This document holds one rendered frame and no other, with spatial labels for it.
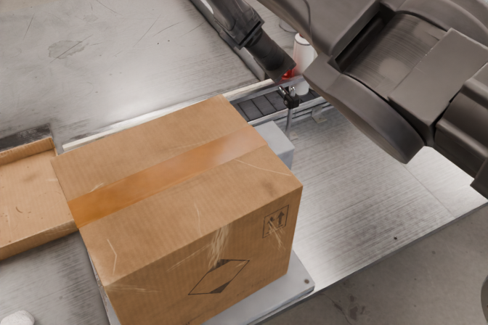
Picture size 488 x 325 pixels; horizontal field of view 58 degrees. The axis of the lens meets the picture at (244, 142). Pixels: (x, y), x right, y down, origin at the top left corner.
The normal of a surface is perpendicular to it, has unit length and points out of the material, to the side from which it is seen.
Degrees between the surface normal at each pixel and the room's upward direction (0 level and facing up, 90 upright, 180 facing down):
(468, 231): 0
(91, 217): 0
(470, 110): 64
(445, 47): 37
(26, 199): 0
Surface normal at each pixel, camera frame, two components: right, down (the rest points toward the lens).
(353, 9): -0.40, -0.23
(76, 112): 0.02, -0.69
